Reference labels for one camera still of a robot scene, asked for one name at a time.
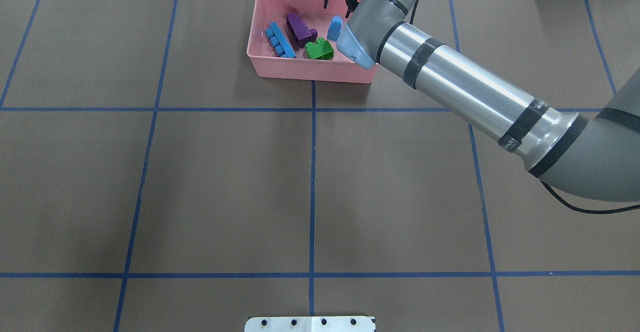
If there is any small blue block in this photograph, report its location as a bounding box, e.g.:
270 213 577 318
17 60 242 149
326 15 343 41

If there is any purple block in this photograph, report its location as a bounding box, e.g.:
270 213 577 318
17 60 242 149
285 12 318 48

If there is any green block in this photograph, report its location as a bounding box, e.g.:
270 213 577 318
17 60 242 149
304 37 335 60

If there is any long blue stud block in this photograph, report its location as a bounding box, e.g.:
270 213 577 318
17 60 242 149
264 21 297 59

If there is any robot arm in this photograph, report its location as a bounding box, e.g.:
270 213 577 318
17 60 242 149
324 0 640 202

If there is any pink plastic box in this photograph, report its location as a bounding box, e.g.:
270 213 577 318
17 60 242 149
246 0 379 84

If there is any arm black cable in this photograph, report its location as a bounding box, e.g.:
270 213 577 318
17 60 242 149
539 179 640 216

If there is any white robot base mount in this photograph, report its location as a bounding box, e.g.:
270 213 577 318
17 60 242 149
244 315 377 332

